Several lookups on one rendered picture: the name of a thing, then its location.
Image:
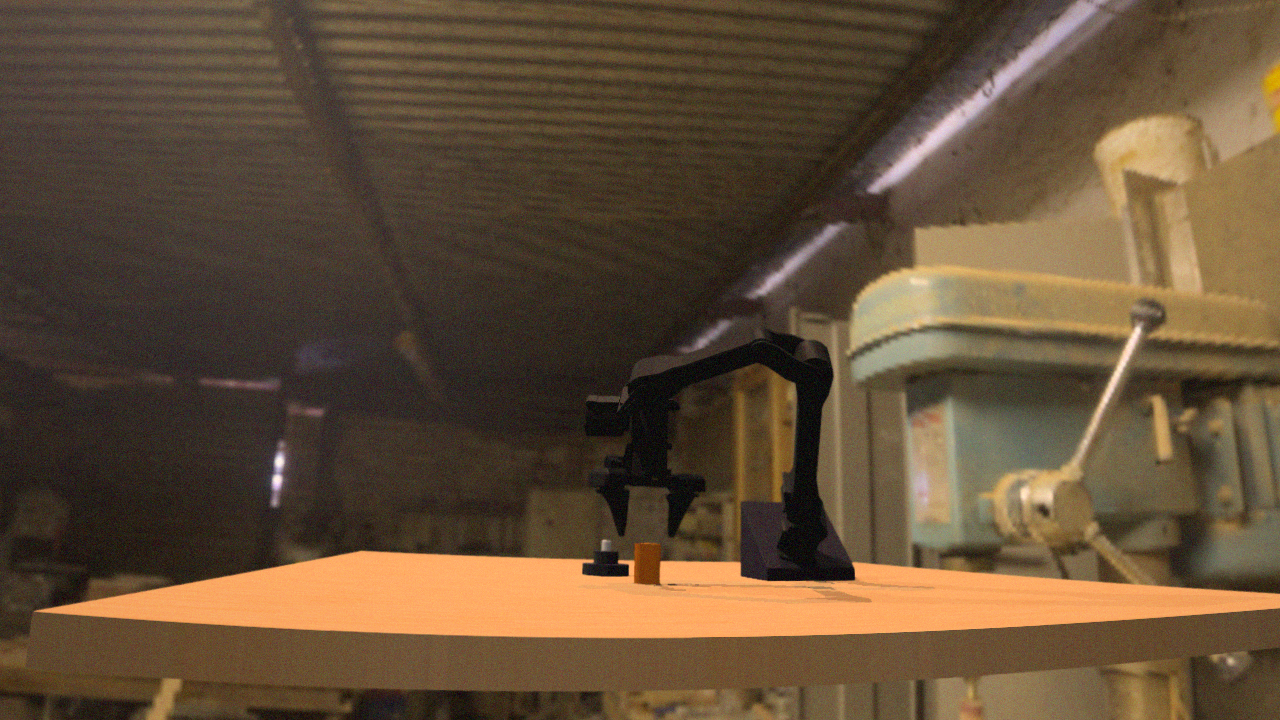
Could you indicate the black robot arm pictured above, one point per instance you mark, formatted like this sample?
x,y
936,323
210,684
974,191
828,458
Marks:
x,y
647,397

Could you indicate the orange knob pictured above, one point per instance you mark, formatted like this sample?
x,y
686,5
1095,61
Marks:
x,y
647,564

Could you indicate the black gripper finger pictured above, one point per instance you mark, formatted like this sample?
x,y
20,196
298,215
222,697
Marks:
x,y
617,500
678,506

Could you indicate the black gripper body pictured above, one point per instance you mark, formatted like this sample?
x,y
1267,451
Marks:
x,y
648,459

